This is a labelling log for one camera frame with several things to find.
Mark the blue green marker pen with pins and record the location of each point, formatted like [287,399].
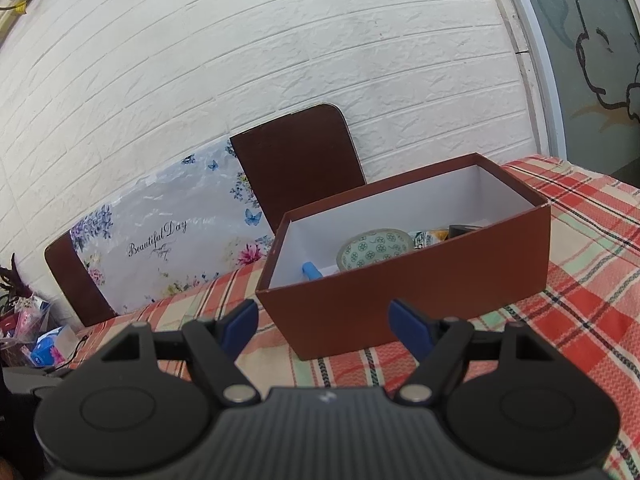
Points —
[311,272]

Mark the green yellow snack packet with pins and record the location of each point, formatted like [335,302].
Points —
[426,238]

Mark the floral white plastic sheet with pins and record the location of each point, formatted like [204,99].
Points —
[180,228]

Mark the cartoon painted glass door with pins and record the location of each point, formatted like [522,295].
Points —
[586,54]

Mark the blue tissue pack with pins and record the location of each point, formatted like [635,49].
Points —
[54,348]

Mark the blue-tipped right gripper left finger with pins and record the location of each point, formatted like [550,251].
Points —
[213,346]

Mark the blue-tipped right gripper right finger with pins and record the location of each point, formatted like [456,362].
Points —
[438,346]

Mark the pink packaged items pile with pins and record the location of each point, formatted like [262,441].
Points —
[21,327]

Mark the red-brown open cardboard box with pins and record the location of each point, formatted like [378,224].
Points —
[503,262]

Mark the red plaid bed cover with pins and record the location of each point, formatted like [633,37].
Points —
[589,309]

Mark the clear patterned tape roll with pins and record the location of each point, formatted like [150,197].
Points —
[373,247]

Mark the black tape roll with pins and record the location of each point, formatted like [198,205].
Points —
[456,230]

